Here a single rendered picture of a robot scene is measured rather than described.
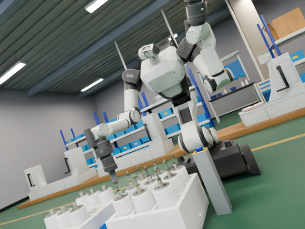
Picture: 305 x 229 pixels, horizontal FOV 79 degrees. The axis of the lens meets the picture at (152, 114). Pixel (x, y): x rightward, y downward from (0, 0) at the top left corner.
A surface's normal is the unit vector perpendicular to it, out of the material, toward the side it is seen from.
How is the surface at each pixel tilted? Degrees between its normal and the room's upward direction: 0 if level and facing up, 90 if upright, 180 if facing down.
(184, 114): 63
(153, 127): 90
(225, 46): 90
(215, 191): 90
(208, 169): 90
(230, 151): 46
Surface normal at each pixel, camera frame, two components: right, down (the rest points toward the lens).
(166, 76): 0.03, 0.77
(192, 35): -0.65, 0.55
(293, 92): -0.36, 0.06
